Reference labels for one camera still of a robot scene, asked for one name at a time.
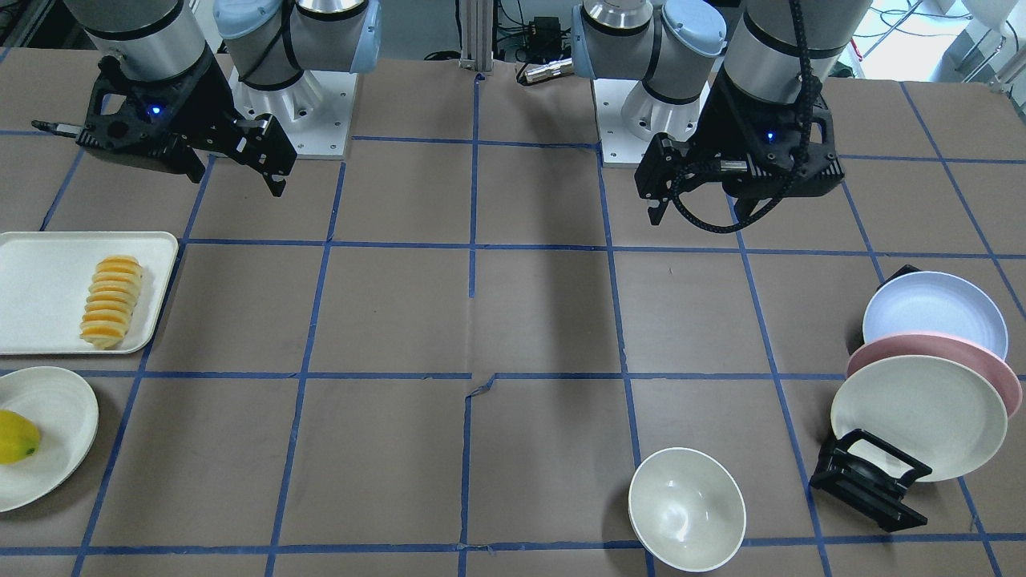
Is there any pink plate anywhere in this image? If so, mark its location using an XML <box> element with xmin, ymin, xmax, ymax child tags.
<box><xmin>844</xmin><ymin>332</ymin><xmax>1024</xmax><ymax>417</ymax></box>

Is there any aluminium frame post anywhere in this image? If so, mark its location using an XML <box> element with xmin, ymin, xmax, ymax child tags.
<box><xmin>457</xmin><ymin>0</ymin><xmax>495</xmax><ymax>76</ymax></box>

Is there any silver cylindrical connector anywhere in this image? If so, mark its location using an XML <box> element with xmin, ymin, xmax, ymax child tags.
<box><xmin>515</xmin><ymin>57</ymin><xmax>575</xmax><ymax>87</ymax></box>

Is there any blue plate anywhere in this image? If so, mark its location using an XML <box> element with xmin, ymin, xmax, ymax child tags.
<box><xmin>862</xmin><ymin>271</ymin><xmax>1010</xmax><ymax>359</ymax></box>

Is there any cream plate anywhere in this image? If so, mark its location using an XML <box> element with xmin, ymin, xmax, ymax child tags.
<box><xmin>830</xmin><ymin>355</ymin><xmax>1008</xmax><ymax>482</ymax></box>

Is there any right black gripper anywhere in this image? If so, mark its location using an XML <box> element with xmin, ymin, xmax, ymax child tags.
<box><xmin>32</xmin><ymin>48</ymin><xmax>297</xmax><ymax>198</ymax></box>

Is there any white bowl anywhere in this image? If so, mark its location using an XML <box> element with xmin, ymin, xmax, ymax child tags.
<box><xmin>628</xmin><ymin>448</ymin><xmax>748</xmax><ymax>572</ymax></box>

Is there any black corrugated cable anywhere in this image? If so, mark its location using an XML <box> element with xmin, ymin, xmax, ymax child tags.
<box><xmin>670</xmin><ymin>0</ymin><xmax>825</xmax><ymax>235</ymax></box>

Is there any yellow lemon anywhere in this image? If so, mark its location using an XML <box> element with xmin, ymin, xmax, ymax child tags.
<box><xmin>1</xmin><ymin>410</ymin><xmax>42</xmax><ymax>465</ymax></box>

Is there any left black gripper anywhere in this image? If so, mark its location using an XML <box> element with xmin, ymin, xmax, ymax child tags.
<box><xmin>635</xmin><ymin>71</ymin><xmax>802</xmax><ymax>226</ymax></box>

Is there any white round plate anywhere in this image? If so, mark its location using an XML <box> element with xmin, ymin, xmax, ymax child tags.
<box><xmin>1</xmin><ymin>366</ymin><xmax>98</xmax><ymax>512</ymax></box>

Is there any sliced yellow bread loaf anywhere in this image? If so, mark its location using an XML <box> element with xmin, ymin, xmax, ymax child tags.
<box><xmin>79</xmin><ymin>253</ymin><xmax>143</xmax><ymax>350</ymax></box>

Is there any black plate rack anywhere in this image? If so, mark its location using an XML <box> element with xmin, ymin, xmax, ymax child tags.
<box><xmin>808</xmin><ymin>264</ymin><xmax>933</xmax><ymax>533</ymax></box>

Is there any white rectangular tray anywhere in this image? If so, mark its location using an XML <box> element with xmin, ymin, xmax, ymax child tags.
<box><xmin>1</xmin><ymin>232</ymin><xmax>179</xmax><ymax>357</ymax></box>

